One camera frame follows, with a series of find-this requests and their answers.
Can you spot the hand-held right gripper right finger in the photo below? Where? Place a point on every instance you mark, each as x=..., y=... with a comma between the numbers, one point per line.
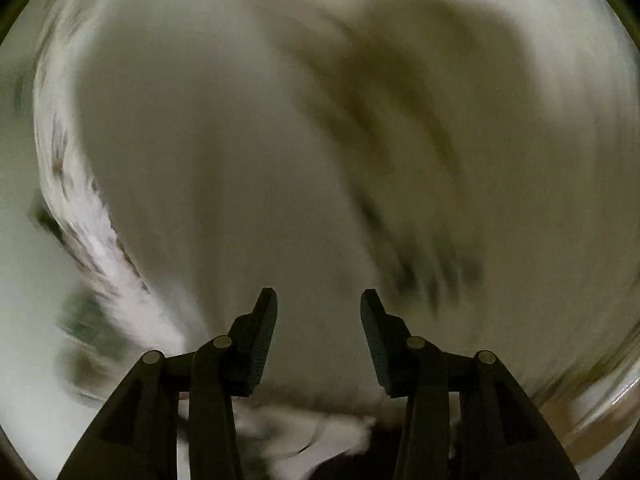
x=375, y=340

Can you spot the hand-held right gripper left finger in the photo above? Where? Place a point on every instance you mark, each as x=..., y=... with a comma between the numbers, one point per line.
x=263, y=340

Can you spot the white printed garment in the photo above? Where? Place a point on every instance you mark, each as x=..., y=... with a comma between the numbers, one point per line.
x=90, y=240

